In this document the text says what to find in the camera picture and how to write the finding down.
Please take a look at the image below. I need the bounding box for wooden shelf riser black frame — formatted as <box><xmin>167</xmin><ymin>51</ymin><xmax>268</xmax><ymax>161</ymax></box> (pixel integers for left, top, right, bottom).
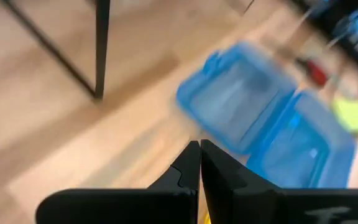
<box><xmin>0</xmin><ymin>0</ymin><xmax>112</xmax><ymax>101</ymax></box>

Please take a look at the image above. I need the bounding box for small red object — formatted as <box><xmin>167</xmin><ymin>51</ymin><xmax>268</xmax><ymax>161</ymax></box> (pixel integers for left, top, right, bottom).
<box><xmin>305</xmin><ymin>59</ymin><xmax>329</xmax><ymax>87</ymax></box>

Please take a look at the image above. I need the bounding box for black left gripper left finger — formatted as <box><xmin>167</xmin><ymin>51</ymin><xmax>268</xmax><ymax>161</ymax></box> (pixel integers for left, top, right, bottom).
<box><xmin>35</xmin><ymin>140</ymin><xmax>201</xmax><ymax>224</ymax></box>

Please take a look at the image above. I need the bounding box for green sticky note pad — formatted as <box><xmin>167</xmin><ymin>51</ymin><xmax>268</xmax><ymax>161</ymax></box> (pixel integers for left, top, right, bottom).
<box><xmin>331</xmin><ymin>95</ymin><xmax>358</xmax><ymax>137</ymax></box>

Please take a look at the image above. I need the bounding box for blue plastic pencil case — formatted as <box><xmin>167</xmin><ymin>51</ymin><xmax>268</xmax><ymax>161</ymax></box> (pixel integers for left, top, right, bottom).
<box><xmin>175</xmin><ymin>42</ymin><xmax>357</xmax><ymax>189</ymax></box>

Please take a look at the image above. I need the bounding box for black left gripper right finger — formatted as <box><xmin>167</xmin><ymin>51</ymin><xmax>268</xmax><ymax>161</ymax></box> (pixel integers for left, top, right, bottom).
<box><xmin>200</xmin><ymin>139</ymin><xmax>358</xmax><ymax>224</ymax></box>

